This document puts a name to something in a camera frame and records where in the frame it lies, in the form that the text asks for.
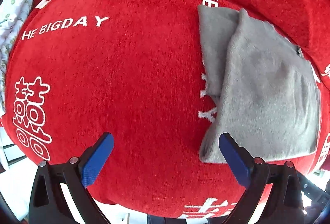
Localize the grey knit sweater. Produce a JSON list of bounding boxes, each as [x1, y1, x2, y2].
[[197, 5, 321, 163]]

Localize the person's legs in jeans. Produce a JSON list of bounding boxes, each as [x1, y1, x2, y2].
[[147, 215, 226, 224]]

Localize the red blanket with white characters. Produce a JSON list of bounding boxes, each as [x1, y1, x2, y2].
[[2, 0, 329, 217]]

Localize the white floral pillow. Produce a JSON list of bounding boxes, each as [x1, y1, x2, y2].
[[1, 0, 33, 116]]

